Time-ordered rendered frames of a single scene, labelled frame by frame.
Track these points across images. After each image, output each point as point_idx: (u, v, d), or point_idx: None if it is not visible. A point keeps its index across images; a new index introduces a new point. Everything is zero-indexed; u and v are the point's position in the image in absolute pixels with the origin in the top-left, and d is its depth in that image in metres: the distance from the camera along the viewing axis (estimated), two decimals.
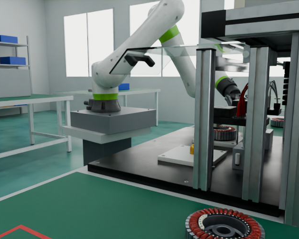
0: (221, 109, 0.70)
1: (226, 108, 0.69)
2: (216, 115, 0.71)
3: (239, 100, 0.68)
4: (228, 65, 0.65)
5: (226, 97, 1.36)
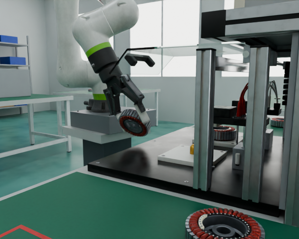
0: (221, 109, 0.70)
1: (226, 108, 0.69)
2: (216, 115, 0.71)
3: (239, 100, 0.68)
4: (228, 65, 0.65)
5: (127, 78, 0.89)
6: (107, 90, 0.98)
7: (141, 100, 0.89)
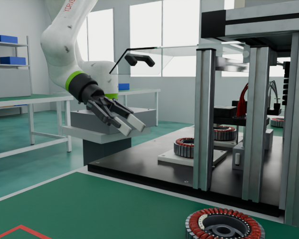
0: (221, 109, 0.70)
1: (226, 108, 0.69)
2: (216, 115, 0.71)
3: (239, 100, 0.68)
4: (228, 65, 0.65)
5: (115, 103, 1.00)
6: (91, 102, 0.90)
7: None
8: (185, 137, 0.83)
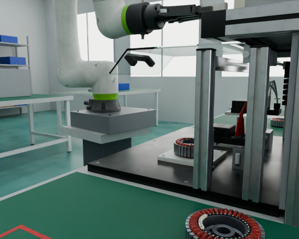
0: (220, 128, 0.70)
1: (225, 127, 0.70)
2: (215, 134, 0.71)
3: (238, 120, 0.68)
4: (228, 65, 0.65)
5: (182, 19, 0.85)
6: (162, 10, 0.77)
7: None
8: (185, 137, 0.83)
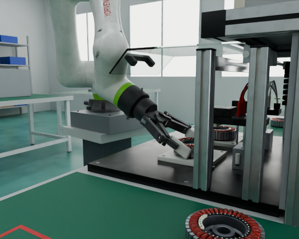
0: (221, 109, 0.70)
1: (226, 108, 0.69)
2: (216, 115, 0.71)
3: (239, 100, 0.68)
4: (228, 65, 0.65)
5: None
6: (146, 118, 0.79)
7: None
8: (185, 137, 0.83)
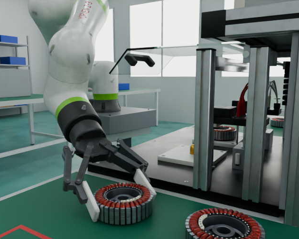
0: (221, 109, 0.70)
1: (226, 108, 0.69)
2: (216, 115, 0.71)
3: (239, 100, 0.68)
4: (228, 65, 0.65)
5: None
6: (70, 150, 0.57)
7: (142, 172, 0.60)
8: (126, 183, 0.56)
